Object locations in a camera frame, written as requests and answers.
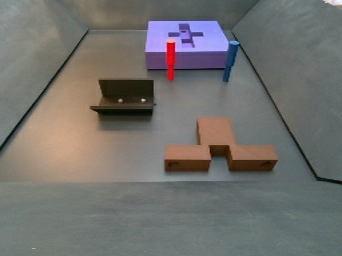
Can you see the black L-shaped fixture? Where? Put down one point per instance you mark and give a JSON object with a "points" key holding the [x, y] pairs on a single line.
{"points": [[126, 96]]}

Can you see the purple board with cross slot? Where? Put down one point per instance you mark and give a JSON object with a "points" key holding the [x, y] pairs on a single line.
{"points": [[201, 44]]}

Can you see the brown T-shaped block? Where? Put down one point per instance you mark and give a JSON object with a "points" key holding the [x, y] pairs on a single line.
{"points": [[217, 141]]}

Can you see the red peg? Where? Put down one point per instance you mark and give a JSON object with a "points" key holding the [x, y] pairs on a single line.
{"points": [[170, 58]]}

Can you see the blue peg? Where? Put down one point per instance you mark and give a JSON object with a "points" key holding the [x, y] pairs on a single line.
{"points": [[230, 60]]}

